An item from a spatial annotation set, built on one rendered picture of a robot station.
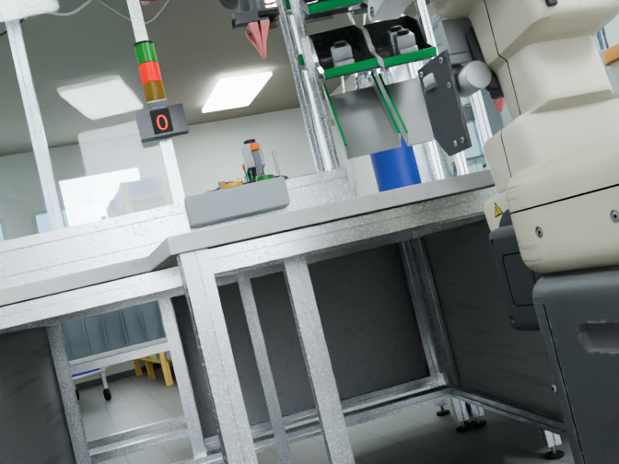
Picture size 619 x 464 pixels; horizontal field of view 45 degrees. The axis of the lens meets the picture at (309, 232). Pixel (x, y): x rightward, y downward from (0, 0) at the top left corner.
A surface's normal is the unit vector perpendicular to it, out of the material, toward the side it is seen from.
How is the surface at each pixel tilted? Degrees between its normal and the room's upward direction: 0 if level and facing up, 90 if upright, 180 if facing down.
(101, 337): 90
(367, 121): 45
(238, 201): 90
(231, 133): 90
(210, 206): 90
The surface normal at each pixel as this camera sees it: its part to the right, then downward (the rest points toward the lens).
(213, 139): 0.30, -0.12
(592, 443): -0.92, 0.21
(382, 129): -0.17, -0.72
